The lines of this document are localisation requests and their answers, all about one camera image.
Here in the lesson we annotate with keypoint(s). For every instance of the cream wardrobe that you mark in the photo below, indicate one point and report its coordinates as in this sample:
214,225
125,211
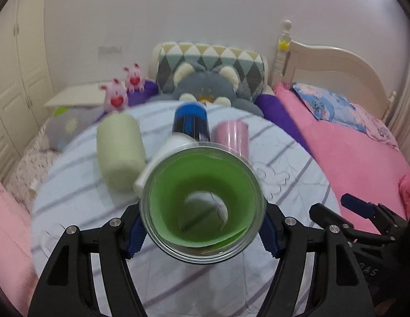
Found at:
16,82

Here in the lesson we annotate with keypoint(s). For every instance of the diamond patterned pillow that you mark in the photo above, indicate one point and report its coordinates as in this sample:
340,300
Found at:
231,60

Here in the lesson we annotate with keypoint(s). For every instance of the blue cartoon pillow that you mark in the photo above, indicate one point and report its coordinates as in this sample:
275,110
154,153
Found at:
333,104

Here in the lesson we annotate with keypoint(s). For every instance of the pink cloth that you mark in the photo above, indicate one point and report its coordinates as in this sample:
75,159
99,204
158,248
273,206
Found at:
10,231

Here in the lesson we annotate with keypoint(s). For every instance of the grey flower pillow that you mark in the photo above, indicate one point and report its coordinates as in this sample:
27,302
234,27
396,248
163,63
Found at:
71,125

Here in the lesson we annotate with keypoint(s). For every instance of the purple cushion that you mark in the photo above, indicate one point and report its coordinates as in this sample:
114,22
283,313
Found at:
281,115
144,95

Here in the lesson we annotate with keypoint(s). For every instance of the white cup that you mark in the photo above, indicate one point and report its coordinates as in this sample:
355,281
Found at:
162,158

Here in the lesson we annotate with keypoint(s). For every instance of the pink cup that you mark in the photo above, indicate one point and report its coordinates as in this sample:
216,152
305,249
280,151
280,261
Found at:
232,137

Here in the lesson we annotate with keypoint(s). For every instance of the white flat board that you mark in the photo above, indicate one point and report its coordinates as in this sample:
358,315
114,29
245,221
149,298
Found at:
79,94

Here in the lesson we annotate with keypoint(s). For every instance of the pink pig plush toy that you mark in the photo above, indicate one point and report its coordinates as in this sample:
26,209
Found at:
135,79
115,97

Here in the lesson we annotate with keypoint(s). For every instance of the white dotted bed sheet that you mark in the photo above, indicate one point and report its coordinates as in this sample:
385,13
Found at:
30,165

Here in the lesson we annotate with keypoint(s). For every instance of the yellow star sticker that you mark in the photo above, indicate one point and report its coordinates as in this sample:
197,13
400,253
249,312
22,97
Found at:
283,45

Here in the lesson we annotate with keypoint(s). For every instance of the cream bed headboard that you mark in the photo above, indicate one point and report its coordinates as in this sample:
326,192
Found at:
337,66

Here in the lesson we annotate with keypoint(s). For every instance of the blue cup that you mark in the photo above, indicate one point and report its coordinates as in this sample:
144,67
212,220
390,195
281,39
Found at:
191,122

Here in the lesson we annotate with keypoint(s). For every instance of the grey cat plush toy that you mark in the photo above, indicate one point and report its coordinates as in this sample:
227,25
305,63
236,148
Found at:
205,84

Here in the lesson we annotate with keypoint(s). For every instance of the clear cup with green liner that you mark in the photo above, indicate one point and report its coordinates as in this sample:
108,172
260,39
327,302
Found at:
205,201

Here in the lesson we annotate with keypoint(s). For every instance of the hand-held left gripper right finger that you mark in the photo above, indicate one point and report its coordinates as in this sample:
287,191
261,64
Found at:
269,237

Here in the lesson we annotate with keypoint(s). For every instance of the pale green cup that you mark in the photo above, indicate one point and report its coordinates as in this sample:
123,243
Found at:
120,152

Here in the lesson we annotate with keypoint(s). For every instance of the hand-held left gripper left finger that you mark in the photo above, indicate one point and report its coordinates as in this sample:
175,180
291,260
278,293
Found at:
135,237

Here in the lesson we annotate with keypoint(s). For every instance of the pink blanket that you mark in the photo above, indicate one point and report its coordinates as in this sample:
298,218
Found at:
343,158

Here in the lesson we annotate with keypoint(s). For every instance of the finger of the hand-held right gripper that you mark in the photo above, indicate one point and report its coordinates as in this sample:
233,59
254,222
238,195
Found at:
358,205
324,216

